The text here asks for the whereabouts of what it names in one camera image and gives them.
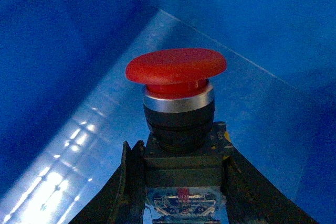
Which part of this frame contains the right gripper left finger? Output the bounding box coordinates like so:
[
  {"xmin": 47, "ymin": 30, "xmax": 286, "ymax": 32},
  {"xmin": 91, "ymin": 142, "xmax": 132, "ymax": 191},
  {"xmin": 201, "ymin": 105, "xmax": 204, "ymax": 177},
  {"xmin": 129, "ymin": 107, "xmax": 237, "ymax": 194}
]
[{"xmin": 70, "ymin": 141, "xmax": 146, "ymax": 223}]

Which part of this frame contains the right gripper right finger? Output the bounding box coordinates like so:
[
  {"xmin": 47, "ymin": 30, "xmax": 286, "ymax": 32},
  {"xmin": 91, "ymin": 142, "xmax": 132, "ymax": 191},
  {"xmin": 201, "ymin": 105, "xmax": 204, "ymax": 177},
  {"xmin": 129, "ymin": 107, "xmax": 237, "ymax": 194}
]
[{"xmin": 222, "ymin": 144, "xmax": 317, "ymax": 223}]

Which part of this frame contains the red mushroom button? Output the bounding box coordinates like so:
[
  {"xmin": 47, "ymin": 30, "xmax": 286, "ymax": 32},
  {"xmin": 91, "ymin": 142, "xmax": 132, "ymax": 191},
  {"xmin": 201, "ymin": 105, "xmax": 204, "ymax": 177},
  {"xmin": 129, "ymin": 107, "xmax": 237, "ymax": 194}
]
[{"xmin": 125, "ymin": 48, "xmax": 232, "ymax": 223}]

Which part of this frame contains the large blue bin right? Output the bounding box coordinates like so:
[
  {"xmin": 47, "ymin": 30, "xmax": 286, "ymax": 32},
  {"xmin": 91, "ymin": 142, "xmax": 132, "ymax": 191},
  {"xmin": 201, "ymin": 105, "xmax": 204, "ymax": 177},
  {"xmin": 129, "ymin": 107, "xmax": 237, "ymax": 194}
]
[{"xmin": 1, "ymin": 0, "xmax": 335, "ymax": 223}]

